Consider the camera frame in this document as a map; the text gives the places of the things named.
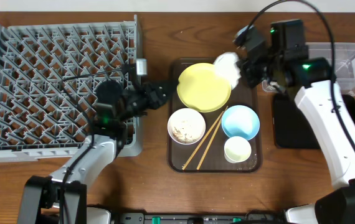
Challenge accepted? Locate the white napkin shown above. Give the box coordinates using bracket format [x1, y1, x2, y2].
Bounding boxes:
[214, 52, 241, 90]

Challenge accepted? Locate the left wooden chopstick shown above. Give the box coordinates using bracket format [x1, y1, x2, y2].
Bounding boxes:
[182, 106, 228, 170]

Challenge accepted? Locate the small white cup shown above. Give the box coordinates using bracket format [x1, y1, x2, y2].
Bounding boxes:
[224, 136, 252, 163]

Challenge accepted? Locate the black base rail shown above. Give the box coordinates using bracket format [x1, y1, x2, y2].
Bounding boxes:
[110, 212, 287, 224]

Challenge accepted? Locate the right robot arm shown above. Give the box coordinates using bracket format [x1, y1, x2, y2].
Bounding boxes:
[234, 20, 355, 223]

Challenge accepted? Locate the white bowl with food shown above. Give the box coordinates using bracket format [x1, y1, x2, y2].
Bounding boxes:
[167, 108, 206, 145]

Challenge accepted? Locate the clear plastic bin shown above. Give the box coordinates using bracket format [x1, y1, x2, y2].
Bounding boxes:
[262, 42, 355, 96]

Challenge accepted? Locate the yellow round plate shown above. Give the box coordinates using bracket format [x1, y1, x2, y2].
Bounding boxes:
[177, 63, 232, 113]

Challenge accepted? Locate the light blue bowl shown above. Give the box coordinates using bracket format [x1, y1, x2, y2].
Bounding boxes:
[221, 105, 260, 141]

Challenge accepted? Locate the wooden chopstick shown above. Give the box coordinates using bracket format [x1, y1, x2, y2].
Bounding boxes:
[196, 118, 222, 170]
[182, 106, 228, 170]

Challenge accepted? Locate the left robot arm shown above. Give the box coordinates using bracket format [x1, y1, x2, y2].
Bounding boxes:
[17, 80, 179, 223]

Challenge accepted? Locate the black waste tray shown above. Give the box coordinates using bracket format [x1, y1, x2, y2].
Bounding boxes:
[272, 93, 355, 149]

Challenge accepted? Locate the right wooden chopstick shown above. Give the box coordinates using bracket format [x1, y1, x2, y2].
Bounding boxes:
[196, 118, 222, 170]

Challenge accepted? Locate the dark brown serving tray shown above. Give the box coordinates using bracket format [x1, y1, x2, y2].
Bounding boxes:
[167, 57, 263, 174]

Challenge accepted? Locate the grey dishwasher rack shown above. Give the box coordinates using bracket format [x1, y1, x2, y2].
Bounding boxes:
[0, 19, 143, 162]

